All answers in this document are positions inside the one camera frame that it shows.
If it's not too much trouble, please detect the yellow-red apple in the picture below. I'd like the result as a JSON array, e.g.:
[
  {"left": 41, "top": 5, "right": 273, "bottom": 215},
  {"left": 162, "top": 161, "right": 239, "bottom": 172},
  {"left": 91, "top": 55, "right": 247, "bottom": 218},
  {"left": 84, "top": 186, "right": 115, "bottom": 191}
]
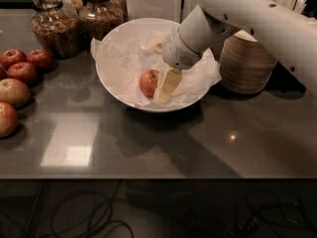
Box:
[{"left": 0, "top": 78, "right": 32, "bottom": 108}]

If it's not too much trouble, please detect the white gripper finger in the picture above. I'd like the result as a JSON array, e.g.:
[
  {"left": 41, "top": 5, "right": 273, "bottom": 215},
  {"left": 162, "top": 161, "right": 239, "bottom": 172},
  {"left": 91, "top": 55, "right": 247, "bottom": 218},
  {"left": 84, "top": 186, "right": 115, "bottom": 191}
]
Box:
[{"left": 154, "top": 70, "right": 164, "bottom": 100}]

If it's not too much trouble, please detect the left glass granola jar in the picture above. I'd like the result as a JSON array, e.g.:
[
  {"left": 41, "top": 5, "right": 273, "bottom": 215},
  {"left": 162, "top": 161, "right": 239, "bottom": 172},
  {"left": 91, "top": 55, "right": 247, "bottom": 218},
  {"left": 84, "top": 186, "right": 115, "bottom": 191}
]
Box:
[{"left": 30, "top": 0, "right": 80, "bottom": 59}]

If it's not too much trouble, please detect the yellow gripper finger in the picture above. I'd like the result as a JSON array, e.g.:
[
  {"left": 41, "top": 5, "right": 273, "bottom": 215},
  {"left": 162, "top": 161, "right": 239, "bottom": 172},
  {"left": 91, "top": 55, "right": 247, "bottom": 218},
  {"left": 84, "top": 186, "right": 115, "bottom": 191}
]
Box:
[{"left": 155, "top": 67, "right": 182, "bottom": 104}]

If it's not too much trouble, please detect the front red-yellow apple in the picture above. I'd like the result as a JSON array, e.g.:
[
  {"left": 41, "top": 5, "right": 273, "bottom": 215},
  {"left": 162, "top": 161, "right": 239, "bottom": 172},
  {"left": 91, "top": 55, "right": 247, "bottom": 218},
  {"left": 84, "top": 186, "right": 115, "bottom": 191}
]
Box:
[{"left": 0, "top": 102, "right": 18, "bottom": 138}]

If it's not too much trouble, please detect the red apple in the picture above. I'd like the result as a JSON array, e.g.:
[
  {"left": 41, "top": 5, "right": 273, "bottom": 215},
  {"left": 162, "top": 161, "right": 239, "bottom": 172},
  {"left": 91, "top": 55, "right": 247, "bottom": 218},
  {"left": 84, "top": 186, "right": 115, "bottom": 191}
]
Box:
[
  {"left": 7, "top": 61, "right": 39, "bottom": 86},
  {"left": 0, "top": 49, "right": 27, "bottom": 69},
  {"left": 27, "top": 49, "right": 53, "bottom": 72},
  {"left": 139, "top": 69, "right": 159, "bottom": 98}
]

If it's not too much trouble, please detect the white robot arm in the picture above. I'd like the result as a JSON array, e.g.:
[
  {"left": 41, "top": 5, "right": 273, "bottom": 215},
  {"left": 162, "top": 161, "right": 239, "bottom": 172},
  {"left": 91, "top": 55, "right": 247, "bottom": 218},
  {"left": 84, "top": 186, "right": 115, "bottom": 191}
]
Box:
[{"left": 161, "top": 0, "right": 317, "bottom": 96}]

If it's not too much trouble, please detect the white paper bowl liner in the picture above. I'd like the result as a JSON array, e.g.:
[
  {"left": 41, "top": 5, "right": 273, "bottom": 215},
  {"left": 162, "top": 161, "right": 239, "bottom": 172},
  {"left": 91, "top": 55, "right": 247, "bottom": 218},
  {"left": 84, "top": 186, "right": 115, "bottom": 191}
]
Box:
[{"left": 90, "top": 30, "right": 222, "bottom": 110}]

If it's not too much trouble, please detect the right glass granola jar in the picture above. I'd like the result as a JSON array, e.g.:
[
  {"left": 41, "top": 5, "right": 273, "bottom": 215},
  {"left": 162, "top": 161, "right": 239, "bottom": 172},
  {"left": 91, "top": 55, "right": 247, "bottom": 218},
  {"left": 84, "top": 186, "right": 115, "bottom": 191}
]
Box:
[{"left": 79, "top": 0, "right": 124, "bottom": 41}]

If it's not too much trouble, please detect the large white bowl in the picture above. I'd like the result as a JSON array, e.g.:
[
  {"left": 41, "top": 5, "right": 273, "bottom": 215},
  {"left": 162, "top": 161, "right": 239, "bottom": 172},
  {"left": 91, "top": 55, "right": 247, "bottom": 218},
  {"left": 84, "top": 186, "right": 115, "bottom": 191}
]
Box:
[{"left": 94, "top": 17, "right": 216, "bottom": 113}]

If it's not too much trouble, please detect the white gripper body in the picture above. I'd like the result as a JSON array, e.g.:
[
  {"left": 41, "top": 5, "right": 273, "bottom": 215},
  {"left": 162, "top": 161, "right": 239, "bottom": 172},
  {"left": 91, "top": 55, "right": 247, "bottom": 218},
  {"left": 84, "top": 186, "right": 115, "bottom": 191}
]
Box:
[{"left": 161, "top": 30, "right": 202, "bottom": 70}]

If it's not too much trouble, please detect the black floor cable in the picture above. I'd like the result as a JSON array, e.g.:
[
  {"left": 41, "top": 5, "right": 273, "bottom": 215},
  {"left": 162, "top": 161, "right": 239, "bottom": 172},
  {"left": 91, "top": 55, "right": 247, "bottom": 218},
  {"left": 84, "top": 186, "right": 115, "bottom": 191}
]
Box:
[{"left": 0, "top": 179, "right": 135, "bottom": 238}]

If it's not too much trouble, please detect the front stack of paper bowls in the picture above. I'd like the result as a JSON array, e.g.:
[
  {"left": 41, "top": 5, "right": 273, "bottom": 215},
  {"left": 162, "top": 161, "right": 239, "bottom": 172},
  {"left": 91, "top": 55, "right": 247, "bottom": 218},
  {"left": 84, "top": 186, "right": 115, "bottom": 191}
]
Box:
[{"left": 219, "top": 31, "right": 277, "bottom": 94}]

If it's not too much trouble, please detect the glass granola jar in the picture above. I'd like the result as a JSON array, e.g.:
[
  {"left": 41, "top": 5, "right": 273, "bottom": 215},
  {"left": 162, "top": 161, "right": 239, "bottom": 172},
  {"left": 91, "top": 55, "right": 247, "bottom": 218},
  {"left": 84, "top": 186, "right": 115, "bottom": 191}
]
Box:
[
  {"left": 79, "top": 0, "right": 124, "bottom": 41},
  {"left": 30, "top": 0, "right": 80, "bottom": 59}
]

